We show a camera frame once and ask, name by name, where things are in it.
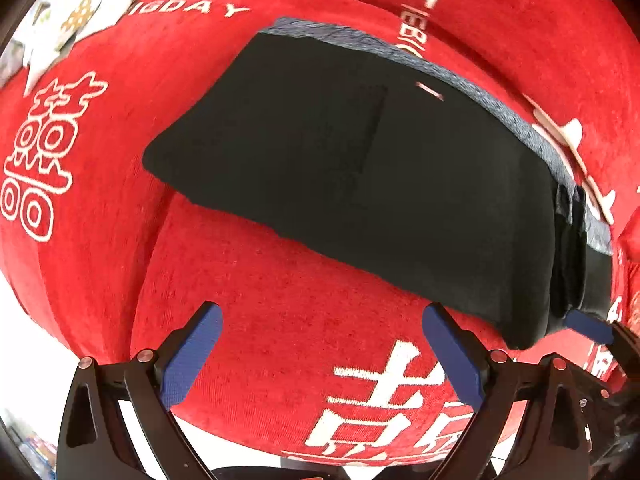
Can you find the red printed blanket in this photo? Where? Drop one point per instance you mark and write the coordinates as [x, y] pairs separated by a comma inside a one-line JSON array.
[[260, 300]]

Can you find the white floral quilt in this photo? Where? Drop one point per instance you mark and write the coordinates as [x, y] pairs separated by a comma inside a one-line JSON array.
[[75, 15]]

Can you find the black pants with blue floral trim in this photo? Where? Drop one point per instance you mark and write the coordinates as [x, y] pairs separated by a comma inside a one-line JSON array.
[[350, 160]]

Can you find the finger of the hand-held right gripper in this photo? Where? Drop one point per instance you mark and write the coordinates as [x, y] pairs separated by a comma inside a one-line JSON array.
[[590, 324]]

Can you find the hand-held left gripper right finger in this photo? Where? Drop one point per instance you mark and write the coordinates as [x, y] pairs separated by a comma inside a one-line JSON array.
[[457, 355]]

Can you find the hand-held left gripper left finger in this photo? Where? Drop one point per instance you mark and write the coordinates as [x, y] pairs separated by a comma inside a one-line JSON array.
[[190, 355]]

